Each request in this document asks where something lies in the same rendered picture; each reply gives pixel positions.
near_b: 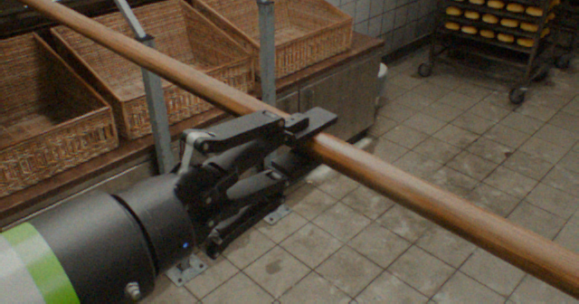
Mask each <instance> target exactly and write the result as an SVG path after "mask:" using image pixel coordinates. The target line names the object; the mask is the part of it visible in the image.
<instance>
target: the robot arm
mask: <svg viewBox="0 0 579 304"><path fill-rule="evenodd" d="M337 122H338V116H337V115H334V114H332V113H330V112H328V111H325V110H323V109H321V108H318V107H316V108H314V109H312V110H310V111H308V112H306V113H304V114H300V113H295V114H293V115H291V116H289V117H287V118H283V117H281V116H279V115H277V114H275V113H273V112H271V111H269V110H267V109H263V110H260V111H257V112H253V113H252V114H249V115H246V116H243V117H240V118H237V119H233V120H231V121H228V122H225V123H223V124H220V125H216V126H213V127H210V128H207V129H192V128H188V129H185V130H184V131H183V132H182V134H181V140H182V141H183V142H185V143H186V144H187V145H186V148H185V152H184V154H183V158H182V161H179V162H177V163H175V164H174V165H173V166H172V167H171V168H170V169H169V170H168V171H167V172H166V173H165V174H163V175H161V176H149V177H145V178H143V179H141V181H139V182H137V183H135V184H134V185H130V186H128V187H126V188H123V189H121V190H119V191H117V192H116V193H114V194H112V195H110V194H108V193H105V192H103V191H100V190H94V191H92V192H90V193H88V194H85V195H82V196H80V197H78V198H76V199H74V200H71V201H70V202H68V203H66V204H65V205H62V206H60V207H57V208H55V209H53V210H51V211H50V212H48V213H46V214H41V215H39V216H37V217H35V218H33V219H32V220H29V221H27V222H25V223H21V225H19V226H17V227H15V228H13V229H11V230H9V231H7V232H5V233H1V234H0V304H138V303H139V302H140V301H142V300H143V299H145V298H146V297H148V296H149V295H151V294H152V293H153V292H154V290H155V287H156V283H157V278H158V277H159V276H161V274H163V273H164V272H166V271H169V270H170V269H172V268H174V267H175V266H176V265H177V264H179V263H181V262H182V261H184V260H186V259H187V258H189V257H190V256H191V255H192V253H193V251H194V250H195V247H196V246H197V247H198V248H199V249H200V250H202V251H203V252H204V254H205V255H207V256H208V257H209V258H210V259H211V260H216V259H217V258H218V257H219V256H220V255H221V253H222V252H223V250H224V249H226V248H227V247H228V246H229V245H230V243H231V242H233V241H234V240H236V239H237V238H238V237H240V236H241V235H242V234H244V233H245V232H247V231H248V230H249V229H251V228H252V227H253V226H254V225H255V224H256V223H257V222H259V221H261V220H262V219H263V218H265V217H266V216H267V215H269V214H270V213H272V212H273V211H274V210H276V209H277V208H278V207H280V206H281V205H282V204H283V203H284V202H285V198H286V197H285V195H283V191H284V188H286V187H287V186H288V185H289V183H290V181H291V180H293V179H295V178H297V177H299V176H301V175H303V174H305V173H306V172H307V171H308V169H309V168H310V167H312V166H314V165H315V164H317V163H318V161H316V160H315V159H313V158H311V157H308V156H306V155H304V154H302V153H301V152H299V151H298V150H295V149H292V150H290V151H289V152H287V153H285V154H283V155H281V156H279V157H277V158H275V159H273V160H271V166H272V167H273V168H275V169H276V170H274V169H272V168H271V167H269V166H266V167H267V168H265V171H264V172H261V173H259V174H256V175H254V176H250V177H247V178H245V179H243V180H241V181H239V176H240V175H241V174H243V173H244V172H245V171H247V170H248V169H250V168H251V167H252V166H254V165H257V164H258V163H259V162H261V161H262V160H263V159H264V158H265V157H267V156H268V155H270V154H271V153H273V152H274V151H275V150H277V149H278V148H279V147H280V146H281V145H283V144H285V145H287V146H289V147H290V148H292V147H294V146H296V145H298V144H299V143H301V142H303V141H305V140H306V139H308V138H311V137H312V136H314V135H316V134H317V133H319V132H320V131H322V130H324V129H326V128H328V127H330V126H332V125H333V124H335V123H337ZM225 151H227V152H225ZM223 152H225V153H224V154H222V155H221V156H219V157H214V154H217V153H223ZM205 158H208V159H207V160H205V161H204V162H203V163H202V164H200V163H199V162H200V161H201V160H202V159H205ZM266 198H268V199H269V200H270V201H269V202H267V201H266V200H265V199H266Z"/></svg>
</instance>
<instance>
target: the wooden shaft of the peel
mask: <svg viewBox="0 0 579 304"><path fill-rule="evenodd" d="M16 1H18V2H20V4H22V5H26V6H28V7H30V8H31V9H33V10H34V11H36V12H38V13H40V14H43V15H45V16H47V17H49V18H51V19H53V20H54V21H56V22H58V23H59V24H61V25H62V26H65V27H67V28H69V29H71V30H72V31H74V32H75V33H78V34H80V35H82V36H84V37H86V38H88V39H90V40H92V41H93V42H95V43H98V44H99V45H101V46H103V48H105V49H107V50H110V51H112V52H114V53H115V54H117V55H119V56H121V57H123V58H125V59H126V60H128V61H130V62H134V63H135V64H137V65H139V66H140V67H142V68H144V69H146V70H148V71H151V72H153V74H154V75H156V76H158V77H160V78H162V79H164V80H166V81H168V82H170V83H172V84H174V85H176V86H177V87H179V88H180V89H182V90H185V91H188V92H190V93H192V94H194V95H195V96H196V97H198V98H200V99H202V100H205V101H207V102H208V103H210V104H212V105H214V106H215V107H216V108H217V109H220V110H222V111H224V112H226V113H228V114H230V115H232V116H234V117H235V118H240V117H243V116H246V115H249V114H252V113H253V112H257V111H260V110H263V109H267V110H269V111H271V112H273V113H275V114H277V115H279V116H281V117H283V118H287V117H289V116H290V115H288V114H286V113H284V112H282V111H280V110H277V109H274V108H273V107H271V106H269V104H267V103H265V102H263V101H261V100H258V99H255V98H253V97H251V96H249V95H247V94H245V93H243V92H241V91H239V90H236V89H235V88H233V87H231V86H229V85H226V84H224V83H222V82H220V81H217V80H215V79H213V78H211V77H209V76H207V75H205V74H203V73H201V72H199V71H196V70H195V69H194V68H192V67H190V66H187V65H185V64H183V63H181V62H179V61H177V60H174V59H172V58H170V57H168V56H166V55H164V54H163V53H161V52H157V51H155V50H153V49H151V48H149V47H146V46H145V45H143V44H141V43H139V42H138V41H136V40H133V39H131V38H129V37H127V36H126V35H124V34H121V33H118V32H116V31H114V30H112V29H110V28H108V27H106V26H104V25H102V24H99V23H97V22H94V21H92V20H91V19H90V18H89V17H86V16H84V15H82V14H79V13H77V12H75V11H73V10H71V9H69V8H66V7H64V6H62V5H59V4H57V3H55V2H53V1H52V0H16ZM292 148H293V149H295V150H298V151H299V152H301V153H302V154H304V155H306V156H308V157H311V158H313V159H315V160H316V161H318V162H319V163H321V164H323V165H325V166H327V167H329V168H331V169H333V170H335V171H338V172H339V173H341V174H342V175H344V176H347V177H349V178H351V179H353V180H355V181H356V182H358V183H359V184H361V185H364V186H365V187H366V188H367V189H369V190H372V191H374V192H376V193H378V194H380V195H381V196H383V197H385V198H387V199H389V200H391V201H393V202H395V203H396V204H399V205H401V206H403V207H405V208H407V209H409V210H410V211H412V212H414V213H416V214H418V215H419V216H421V217H422V218H423V219H425V220H428V221H430V222H432V223H435V224H436V225H438V226H440V227H441V228H443V229H445V230H447V231H449V232H450V233H454V234H456V235H458V236H459V237H461V238H463V240H464V241H466V242H469V243H471V244H474V245H476V246H477V247H479V248H481V249H482V250H484V251H486V252H489V253H490V254H492V255H495V256H497V257H499V258H500V259H501V260H502V261H504V262H506V263H508V264H510V265H513V266H515V267H517V268H519V269H520V270H522V271H524V272H526V273H528V274H530V275H532V276H534V277H536V279H538V280H541V281H543V282H544V283H545V284H547V285H550V286H552V287H554V288H556V289H558V290H560V291H562V292H563V293H565V294H568V296H570V297H572V298H573V299H576V300H578V301H579V254H578V253H576V252H572V251H569V250H567V249H566V248H565V247H564V246H562V245H560V244H558V243H556V242H552V241H550V240H548V239H547V238H545V237H542V236H540V235H538V234H535V233H532V232H530V231H529V230H527V228H525V227H523V226H521V225H519V224H515V223H512V222H510V221H509V220H507V219H505V218H503V217H501V216H499V215H496V214H494V213H492V212H489V211H487V210H485V209H483V208H481V206H479V205H476V204H474V203H472V202H470V201H468V200H466V199H463V198H461V197H459V196H457V195H454V194H452V193H450V192H448V191H446V190H444V189H442V188H440V187H438V186H436V185H433V184H431V183H428V182H426V180H424V179H422V178H420V177H418V176H416V175H414V174H412V173H409V172H407V171H405V170H403V169H401V168H399V167H397V166H394V165H392V164H390V163H388V162H386V161H384V160H382V159H380V158H378V157H375V156H373V155H370V154H368V153H366V152H365V151H363V150H361V149H359V148H356V147H355V146H353V145H351V144H349V143H347V142H346V141H344V140H342V139H340V138H337V137H334V136H331V135H329V134H328V133H326V132H324V131H320V132H319V133H317V134H316V135H314V136H312V137H311V138H308V139H306V140H305V141H303V142H301V143H299V144H298V145H296V146H294V147H292Z"/></svg>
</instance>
